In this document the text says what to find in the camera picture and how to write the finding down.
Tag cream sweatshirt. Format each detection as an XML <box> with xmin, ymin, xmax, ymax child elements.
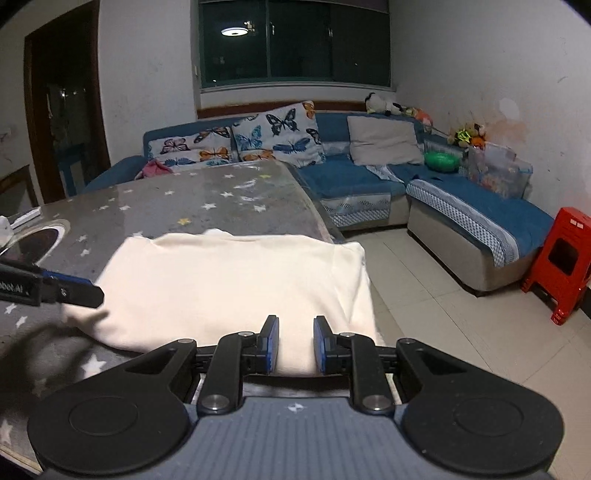
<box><xmin>62</xmin><ymin>230</ymin><xmax>381</xmax><ymax>376</ymax></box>

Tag green bowl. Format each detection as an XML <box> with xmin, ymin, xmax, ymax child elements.
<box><xmin>424</xmin><ymin>151</ymin><xmax>460</xmax><ymax>173</ymax></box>

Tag pink cloth on sofa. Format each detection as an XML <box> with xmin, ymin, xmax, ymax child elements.
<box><xmin>134</xmin><ymin>160</ymin><xmax>173</xmax><ymax>180</ymax></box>

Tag yellow orange plush toys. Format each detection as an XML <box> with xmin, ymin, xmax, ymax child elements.
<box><xmin>448</xmin><ymin>123</ymin><xmax>487</xmax><ymax>149</ymax></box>

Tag black white plush toy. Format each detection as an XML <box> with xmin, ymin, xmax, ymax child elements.
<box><xmin>365</xmin><ymin>92</ymin><xmax>417</xmax><ymax>118</ymax></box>

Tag blue corner sofa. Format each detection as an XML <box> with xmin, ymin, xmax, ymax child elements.
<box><xmin>89</xmin><ymin>111</ymin><xmax>553</xmax><ymax>292</ymax></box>

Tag left butterfly pillow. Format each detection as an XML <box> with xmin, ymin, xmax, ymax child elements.
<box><xmin>147</xmin><ymin>127</ymin><xmax>238</xmax><ymax>171</ymax></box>

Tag red plastic stool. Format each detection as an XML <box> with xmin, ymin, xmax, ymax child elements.
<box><xmin>522</xmin><ymin>207</ymin><xmax>591</xmax><ymax>326</ymax></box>

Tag clear plastic storage box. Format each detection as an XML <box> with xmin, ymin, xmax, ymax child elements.
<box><xmin>466</xmin><ymin>143</ymin><xmax>533</xmax><ymax>199</ymax></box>

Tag grey star tablecloth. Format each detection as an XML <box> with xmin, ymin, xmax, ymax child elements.
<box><xmin>1</xmin><ymin>161</ymin><xmax>344</xmax><ymax>476</ymax></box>

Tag grey plain cushion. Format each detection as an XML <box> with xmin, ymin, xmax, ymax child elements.
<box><xmin>346</xmin><ymin>116</ymin><xmax>424</xmax><ymax>166</ymax></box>

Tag right butterfly pillow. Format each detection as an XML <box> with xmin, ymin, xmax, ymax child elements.
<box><xmin>231</xmin><ymin>100</ymin><xmax>325</xmax><ymax>168</ymax></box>

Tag black round induction cooktop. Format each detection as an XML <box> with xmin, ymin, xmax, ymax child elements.
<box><xmin>1</xmin><ymin>219</ymin><xmax>70</xmax><ymax>266</ymax></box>

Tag butterfly pillow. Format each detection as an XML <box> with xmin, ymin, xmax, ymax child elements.
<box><xmin>147</xmin><ymin>127</ymin><xmax>238</xmax><ymax>171</ymax></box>
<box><xmin>231</xmin><ymin>100</ymin><xmax>325</xmax><ymax>168</ymax></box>

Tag dark window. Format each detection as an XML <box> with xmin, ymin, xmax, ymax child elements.
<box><xmin>198</xmin><ymin>1</ymin><xmax>391</xmax><ymax>87</ymax></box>

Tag white remote control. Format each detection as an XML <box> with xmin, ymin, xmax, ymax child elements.
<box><xmin>11</xmin><ymin>207</ymin><xmax>41</xmax><ymax>230</ymax></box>

